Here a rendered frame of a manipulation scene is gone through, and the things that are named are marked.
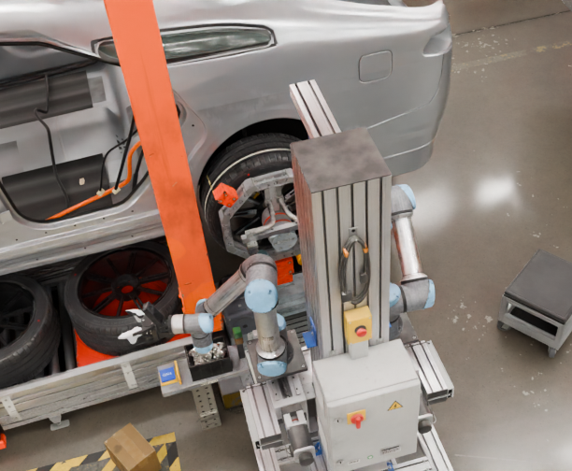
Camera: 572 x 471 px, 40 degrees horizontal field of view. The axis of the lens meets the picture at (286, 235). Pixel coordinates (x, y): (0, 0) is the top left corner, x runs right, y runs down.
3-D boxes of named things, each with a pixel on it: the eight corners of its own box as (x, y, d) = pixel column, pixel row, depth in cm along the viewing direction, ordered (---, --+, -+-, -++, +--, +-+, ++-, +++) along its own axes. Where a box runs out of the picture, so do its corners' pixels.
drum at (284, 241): (287, 220, 403) (285, 200, 393) (299, 248, 388) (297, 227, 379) (261, 227, 401) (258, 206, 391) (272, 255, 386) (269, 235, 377)
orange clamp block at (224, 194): (235, 188, 380) (221, 181, 375) (239, 198, 375) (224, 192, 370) (226, 198, 383) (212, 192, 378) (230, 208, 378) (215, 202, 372)
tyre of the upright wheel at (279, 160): (295, 234, 448) (337, 138, 410) (308, 262, 431) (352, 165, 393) (184, 226, 420) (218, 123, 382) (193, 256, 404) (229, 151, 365)
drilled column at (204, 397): (217, 409, 418) (205, 362, 388) (221, 425, 411) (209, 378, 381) (199, 415, 416) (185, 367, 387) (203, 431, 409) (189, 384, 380)
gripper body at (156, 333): (142, 342, 304) (173, 340, 304) (138, 326, 299) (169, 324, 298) (146, 328, 310) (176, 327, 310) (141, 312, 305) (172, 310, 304)
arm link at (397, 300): (368, 304, 342) (368, 283, 332) (398, 298, 343) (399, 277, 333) (376, 325, 333) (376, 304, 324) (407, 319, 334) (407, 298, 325)
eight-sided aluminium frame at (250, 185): (326, 238, 420) (321, 159, 382) (330, 246, 416) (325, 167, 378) (228, 264, 412) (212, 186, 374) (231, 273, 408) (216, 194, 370)
